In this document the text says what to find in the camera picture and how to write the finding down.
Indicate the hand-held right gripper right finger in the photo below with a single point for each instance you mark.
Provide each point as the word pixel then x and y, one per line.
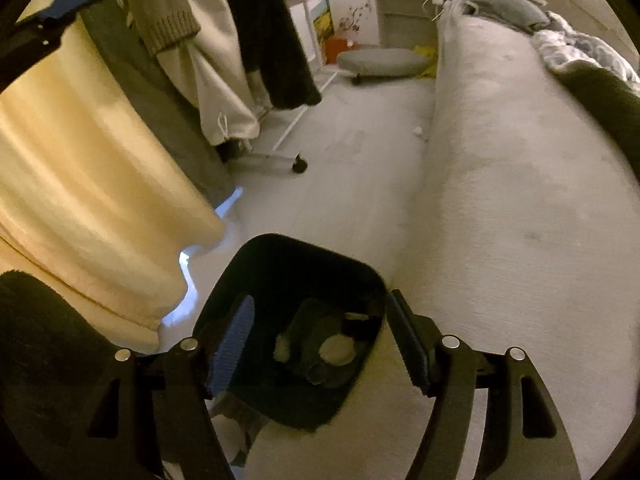
pixel 407 340

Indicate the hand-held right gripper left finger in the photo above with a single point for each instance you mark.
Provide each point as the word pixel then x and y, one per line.
pixel 232 340

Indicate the dark trash bin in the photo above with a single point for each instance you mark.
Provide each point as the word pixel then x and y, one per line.
pixel 280 270

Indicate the olive knit coat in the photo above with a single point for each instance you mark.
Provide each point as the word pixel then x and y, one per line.
pixel 170 25

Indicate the cream jacket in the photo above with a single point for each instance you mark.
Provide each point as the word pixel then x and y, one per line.
pixel 220 85

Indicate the yellow curtain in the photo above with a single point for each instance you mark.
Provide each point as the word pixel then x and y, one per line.
pixel 90 160

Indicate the black hanging garment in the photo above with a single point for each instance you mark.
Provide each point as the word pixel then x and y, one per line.
pixel 270 35

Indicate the yellow flower painting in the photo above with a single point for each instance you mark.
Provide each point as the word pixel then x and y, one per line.
pixel 322 22

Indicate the orange box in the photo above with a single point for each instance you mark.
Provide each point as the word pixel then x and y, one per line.
pixel 336 51

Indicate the grey rolling stool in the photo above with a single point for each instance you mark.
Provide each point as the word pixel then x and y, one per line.
pixel 380 62

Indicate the yellow plastic bag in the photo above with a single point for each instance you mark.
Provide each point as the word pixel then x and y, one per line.
pixel 425 57

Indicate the dark green fuzzy blanket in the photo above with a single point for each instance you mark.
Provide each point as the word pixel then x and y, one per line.
pixel 600 110

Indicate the white dressing table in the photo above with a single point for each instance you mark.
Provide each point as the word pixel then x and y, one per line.
pixel 400 10

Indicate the patterned light duvet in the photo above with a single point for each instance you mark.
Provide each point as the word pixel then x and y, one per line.
pixel 585 50

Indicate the grey pillow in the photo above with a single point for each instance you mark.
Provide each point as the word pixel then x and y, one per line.
pixel 505 10

